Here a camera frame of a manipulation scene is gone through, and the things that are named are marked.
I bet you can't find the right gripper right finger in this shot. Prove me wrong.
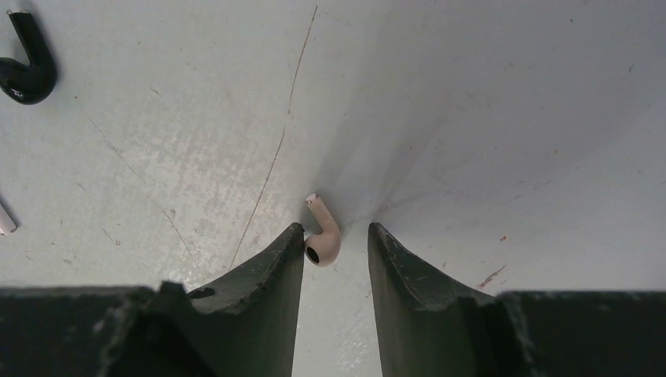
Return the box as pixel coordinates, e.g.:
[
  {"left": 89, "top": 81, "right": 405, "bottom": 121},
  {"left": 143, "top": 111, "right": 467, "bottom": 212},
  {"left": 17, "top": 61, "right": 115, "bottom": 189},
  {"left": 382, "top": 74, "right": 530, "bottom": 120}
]
[{"left": 368, "top": 222, "right": 665, "bottom": 376}]

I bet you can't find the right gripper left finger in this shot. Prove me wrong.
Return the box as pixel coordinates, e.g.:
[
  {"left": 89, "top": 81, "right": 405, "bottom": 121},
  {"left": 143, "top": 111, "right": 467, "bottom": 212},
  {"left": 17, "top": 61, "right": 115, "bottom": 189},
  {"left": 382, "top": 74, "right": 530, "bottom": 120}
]
[{"left": 1, "top": 223, "right": 304, "bottom": 376}]

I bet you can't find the white earbud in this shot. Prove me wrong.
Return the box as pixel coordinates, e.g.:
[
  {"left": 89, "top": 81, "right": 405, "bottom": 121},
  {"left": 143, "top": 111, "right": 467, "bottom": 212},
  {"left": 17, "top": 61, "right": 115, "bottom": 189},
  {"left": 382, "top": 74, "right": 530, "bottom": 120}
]
[{"left": 0, "top": 199, "right": 20, "bottom": 236}]

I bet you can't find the black earbud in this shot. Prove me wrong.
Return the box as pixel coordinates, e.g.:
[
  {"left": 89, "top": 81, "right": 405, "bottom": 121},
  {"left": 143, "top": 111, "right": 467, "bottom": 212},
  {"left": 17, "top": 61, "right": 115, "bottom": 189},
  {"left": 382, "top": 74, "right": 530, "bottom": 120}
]
[{"left": 1, "top": 10, "right": 58, "bottom": 105}]

